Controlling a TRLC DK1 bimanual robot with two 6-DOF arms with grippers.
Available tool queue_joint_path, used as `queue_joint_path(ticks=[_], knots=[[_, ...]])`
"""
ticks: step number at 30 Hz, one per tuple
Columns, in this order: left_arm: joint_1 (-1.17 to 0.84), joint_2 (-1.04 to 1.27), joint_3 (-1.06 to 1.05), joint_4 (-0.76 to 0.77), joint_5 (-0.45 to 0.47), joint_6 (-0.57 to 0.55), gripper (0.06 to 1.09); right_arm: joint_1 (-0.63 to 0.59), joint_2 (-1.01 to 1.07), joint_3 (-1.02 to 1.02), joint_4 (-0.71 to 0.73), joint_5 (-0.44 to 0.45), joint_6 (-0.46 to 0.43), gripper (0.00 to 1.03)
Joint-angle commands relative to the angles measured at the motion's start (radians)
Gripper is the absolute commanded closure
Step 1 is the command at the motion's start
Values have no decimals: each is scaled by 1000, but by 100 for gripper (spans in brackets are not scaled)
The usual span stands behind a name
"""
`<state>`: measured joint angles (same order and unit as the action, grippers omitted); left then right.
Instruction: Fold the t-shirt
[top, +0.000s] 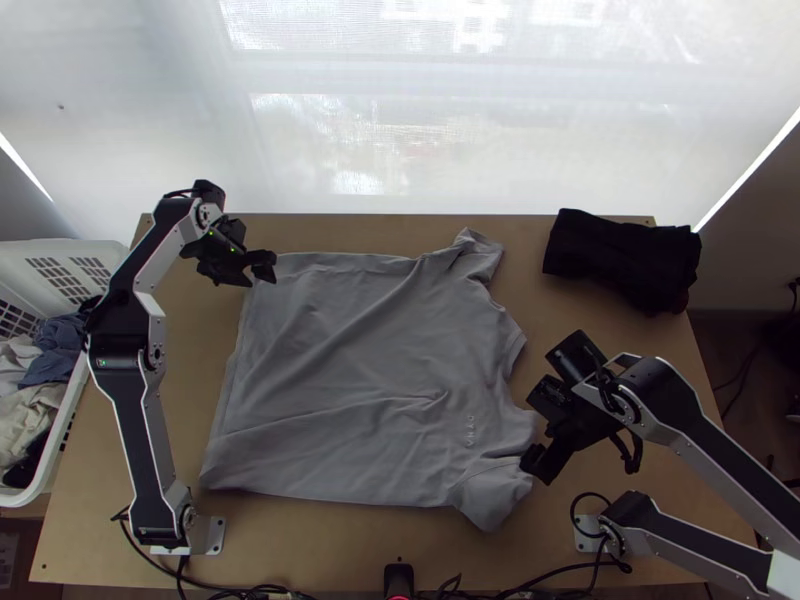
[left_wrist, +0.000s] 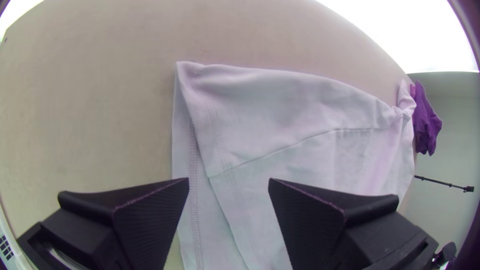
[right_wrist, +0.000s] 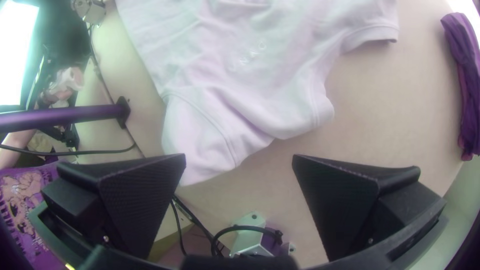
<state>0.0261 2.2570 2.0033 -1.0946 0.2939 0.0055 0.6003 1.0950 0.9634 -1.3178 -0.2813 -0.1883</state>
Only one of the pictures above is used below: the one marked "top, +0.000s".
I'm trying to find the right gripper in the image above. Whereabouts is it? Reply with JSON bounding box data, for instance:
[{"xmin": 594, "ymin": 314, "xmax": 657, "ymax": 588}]
[{"xmin": 519, "ymin": 373, "xmax": 617, "ymax": 486}]

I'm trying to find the white laundry basket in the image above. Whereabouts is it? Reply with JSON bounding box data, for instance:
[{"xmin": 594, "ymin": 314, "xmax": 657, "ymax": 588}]
[{"xmin": 0, "ymin": 240, "xmax": 131, "ymax": 509}]

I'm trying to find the heap of clothes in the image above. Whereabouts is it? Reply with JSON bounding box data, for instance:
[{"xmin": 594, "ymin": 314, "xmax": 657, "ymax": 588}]
[{"xmin": 0, "ymin": 298, "xmax": 101, "ymax": 492}]

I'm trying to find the grey t-shirt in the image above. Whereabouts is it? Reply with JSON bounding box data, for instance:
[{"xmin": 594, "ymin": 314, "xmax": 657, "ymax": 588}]
[{"xmin": 198, "ymin": 227, "xmax": 540, "ymax": 534}]

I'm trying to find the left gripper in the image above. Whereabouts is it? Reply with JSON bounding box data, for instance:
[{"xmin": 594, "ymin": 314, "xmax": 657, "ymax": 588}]
[{"xmin": 195, "ymin": 246, "xmax": 279, "ymax": 289}]

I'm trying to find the black cable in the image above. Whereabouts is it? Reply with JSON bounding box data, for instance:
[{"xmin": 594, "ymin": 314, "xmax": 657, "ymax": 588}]
[
  {"xmin": 712, "ymin": 318, "xmax": 789, "ymax": 392},
  {"xmin": 111, "ymin": 507, "xmax": 295, "ymax": 600},
  {"xmin": 569, "ymin": 492, "xmax": 634, "ymax": 573},
  {"xmin": 601, "ymin": 429, "xmax": 645, "ymax": 476}
]

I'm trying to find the white sheer curtain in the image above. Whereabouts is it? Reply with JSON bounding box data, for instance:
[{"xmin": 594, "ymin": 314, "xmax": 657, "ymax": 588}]
[{"xmin": 0, "ymin": 0, "xmax": 800, "ymax": 217}]

